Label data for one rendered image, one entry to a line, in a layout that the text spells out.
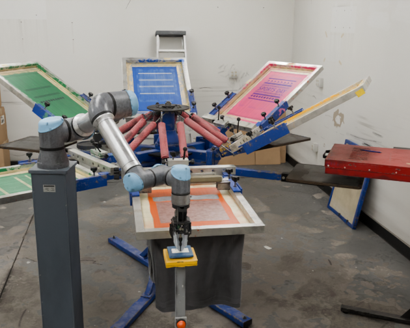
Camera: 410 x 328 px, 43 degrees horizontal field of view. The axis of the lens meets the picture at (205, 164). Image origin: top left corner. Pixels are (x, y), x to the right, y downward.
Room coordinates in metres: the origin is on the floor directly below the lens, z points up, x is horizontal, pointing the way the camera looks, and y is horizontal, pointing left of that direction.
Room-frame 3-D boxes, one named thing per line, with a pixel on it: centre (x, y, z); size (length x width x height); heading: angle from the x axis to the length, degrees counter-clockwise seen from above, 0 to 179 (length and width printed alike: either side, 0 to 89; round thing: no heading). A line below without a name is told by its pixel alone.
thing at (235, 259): (2.29, 0.03, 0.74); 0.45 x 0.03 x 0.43; 100
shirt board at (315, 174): (3.38, -0.37, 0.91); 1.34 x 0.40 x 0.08; 70
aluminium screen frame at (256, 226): (2.58, 0.08, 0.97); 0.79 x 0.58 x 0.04; 10
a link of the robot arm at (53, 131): (2.46, 0.73, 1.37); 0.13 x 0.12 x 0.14; 134
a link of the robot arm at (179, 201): (1.98, 0.09, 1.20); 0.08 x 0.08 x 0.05
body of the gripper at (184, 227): (1.97, 0.09, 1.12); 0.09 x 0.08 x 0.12; 10
